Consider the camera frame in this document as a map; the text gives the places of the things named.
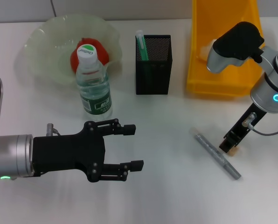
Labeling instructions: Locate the translucent wavy fruit plate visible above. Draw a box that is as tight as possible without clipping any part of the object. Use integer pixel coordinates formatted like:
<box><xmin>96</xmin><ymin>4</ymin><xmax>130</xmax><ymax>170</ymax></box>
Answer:
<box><xmin>24</xmin><ymin>14</ymin><xmax>123</xmax><ymax>87</ymax></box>

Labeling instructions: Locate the green label water bottle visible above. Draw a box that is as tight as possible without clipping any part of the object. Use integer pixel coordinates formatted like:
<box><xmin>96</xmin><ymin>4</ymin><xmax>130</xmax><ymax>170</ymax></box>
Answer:
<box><xmin>75</xmin><ymin>44</ymin><xmax>113</xmax><ymax>121</ymax></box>

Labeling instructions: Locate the black mesh pen holder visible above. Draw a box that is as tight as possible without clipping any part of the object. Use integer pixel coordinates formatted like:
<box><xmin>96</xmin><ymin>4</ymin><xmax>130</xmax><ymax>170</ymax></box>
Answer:
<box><xmin>135</xmin><ymin>35</ymin><xmax>173</xmax><ymax>96</ymax></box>

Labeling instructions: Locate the right gripper connector cable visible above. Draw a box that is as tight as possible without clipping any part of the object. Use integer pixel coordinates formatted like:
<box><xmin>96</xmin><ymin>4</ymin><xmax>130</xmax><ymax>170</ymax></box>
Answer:
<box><xmin>243</xmin><ymin>112</ymin><xmax>278</xmax><ymax>136</ymax></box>

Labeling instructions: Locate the gripper connector cable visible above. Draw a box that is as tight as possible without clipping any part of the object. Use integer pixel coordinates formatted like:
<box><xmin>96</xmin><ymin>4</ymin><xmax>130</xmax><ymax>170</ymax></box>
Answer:
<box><xmin>46</xmin><ymin>122</ymin><xmax>62</xmax><ymax>136</ymax></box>
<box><xmin>243</xmin><ymin>112</ymin><xmax>278</xmax><ymax>136</ymax></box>

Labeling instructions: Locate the red-orange fruit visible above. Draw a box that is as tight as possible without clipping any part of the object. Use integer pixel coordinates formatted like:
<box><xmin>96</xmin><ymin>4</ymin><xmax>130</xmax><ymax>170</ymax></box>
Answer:
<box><xmin>70</xmin><ymin>37</ymin><xmax>110</xmax><ymax>73</ymax></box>

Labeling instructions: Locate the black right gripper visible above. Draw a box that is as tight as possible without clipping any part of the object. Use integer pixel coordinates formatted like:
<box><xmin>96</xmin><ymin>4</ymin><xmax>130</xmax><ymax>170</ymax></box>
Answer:
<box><xmin>218</xmin><ymin>102</ymin><xmax>268</xmax><ymax>154</ymax></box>

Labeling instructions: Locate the left gripper connector cable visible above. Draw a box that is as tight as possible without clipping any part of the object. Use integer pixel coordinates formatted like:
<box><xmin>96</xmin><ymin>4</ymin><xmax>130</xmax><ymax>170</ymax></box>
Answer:
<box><xmin>46</xmin><ymin>122</ymin><xmax>62</xmax><ymax>136</ymax></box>

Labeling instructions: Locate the white paper ball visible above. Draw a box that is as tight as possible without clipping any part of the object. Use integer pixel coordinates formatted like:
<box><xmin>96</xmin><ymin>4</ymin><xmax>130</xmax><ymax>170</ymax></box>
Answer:
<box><xmin>199</xmin><ymin>45</ymin><xmax>212</xmax><ymax>63</ymax></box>

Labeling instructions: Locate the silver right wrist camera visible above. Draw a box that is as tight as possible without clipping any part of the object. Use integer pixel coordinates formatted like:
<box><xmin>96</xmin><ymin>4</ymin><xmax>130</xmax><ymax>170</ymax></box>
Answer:
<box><xmin>206</xmin><ymin>21</ymin><xmax>266</xmax><ymax>74</ymax></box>

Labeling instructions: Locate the tan eraser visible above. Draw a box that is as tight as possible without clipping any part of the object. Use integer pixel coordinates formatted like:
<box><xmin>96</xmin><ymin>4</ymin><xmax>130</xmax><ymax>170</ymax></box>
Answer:
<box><xmin>227</xmin><ymin>146</ymin><xmax>239</xmax><ymax>157</ymax></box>

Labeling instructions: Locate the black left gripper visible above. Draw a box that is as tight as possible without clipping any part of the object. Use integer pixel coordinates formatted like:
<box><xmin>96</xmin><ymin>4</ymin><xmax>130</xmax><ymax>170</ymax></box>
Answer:
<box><xmin>32</xmin><ymin>118</ymin><xmax>145</xmax><ymax>183</ymax></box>

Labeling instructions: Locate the green toothbrush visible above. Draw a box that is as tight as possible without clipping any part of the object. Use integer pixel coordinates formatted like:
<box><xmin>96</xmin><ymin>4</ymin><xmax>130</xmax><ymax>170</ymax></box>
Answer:
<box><xmin>135</xmin><ymin>30</ymin><xmax>150</xmax><ymax>62</ymax></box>

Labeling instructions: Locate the silver glitter pen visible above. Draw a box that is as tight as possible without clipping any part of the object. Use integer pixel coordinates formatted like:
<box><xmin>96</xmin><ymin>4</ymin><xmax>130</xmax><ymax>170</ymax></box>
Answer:
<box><xmin>189</xmin><ymin>127</ymin><xmax>243</xmax><ymax>181</ymax></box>

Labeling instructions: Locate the yellow plastic bin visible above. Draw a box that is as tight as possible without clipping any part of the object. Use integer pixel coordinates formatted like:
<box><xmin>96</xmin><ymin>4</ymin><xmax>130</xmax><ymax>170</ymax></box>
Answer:
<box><xmin>185</xmin><ymin>0</ymin><xmax>266</xmax><ymax>99</ymax></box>

